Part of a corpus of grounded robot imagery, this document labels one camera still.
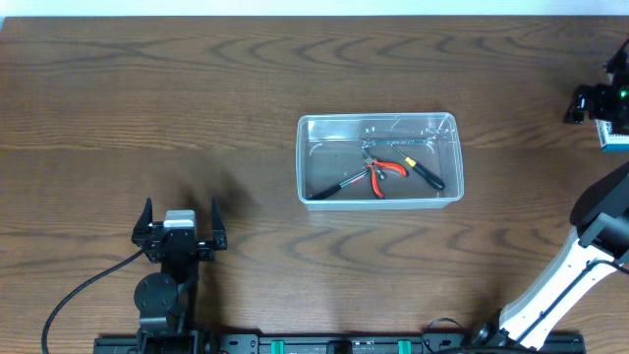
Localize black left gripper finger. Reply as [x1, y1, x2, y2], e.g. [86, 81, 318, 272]
[211, 198, 226, 235]
[133, 198, 152, 234]

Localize blue white cardboard box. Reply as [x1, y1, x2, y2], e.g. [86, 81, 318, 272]
[596, 120, 629, 152]

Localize clear plastic storage container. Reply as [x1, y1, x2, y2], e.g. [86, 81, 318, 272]
[296, 112, 464, 210]

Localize small steel claw hammer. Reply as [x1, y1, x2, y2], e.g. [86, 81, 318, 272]
[309, 167, 371, 201]

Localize red handled pliers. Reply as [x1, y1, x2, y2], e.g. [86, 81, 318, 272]
[362, 150, 409, 200]

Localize silver combination wrench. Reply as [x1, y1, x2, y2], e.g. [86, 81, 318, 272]
[360, 137, 436, 149]

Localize black yellow screwdriver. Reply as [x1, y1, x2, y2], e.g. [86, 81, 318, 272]
[392, 146, 445, 191]

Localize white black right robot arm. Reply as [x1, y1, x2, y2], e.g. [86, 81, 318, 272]
[457, 43, 628, 353]

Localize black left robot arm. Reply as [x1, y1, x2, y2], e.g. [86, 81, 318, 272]
[132, 200, 228, 353]

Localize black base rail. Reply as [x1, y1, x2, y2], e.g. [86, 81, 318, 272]
[92, 329, 587, 354]

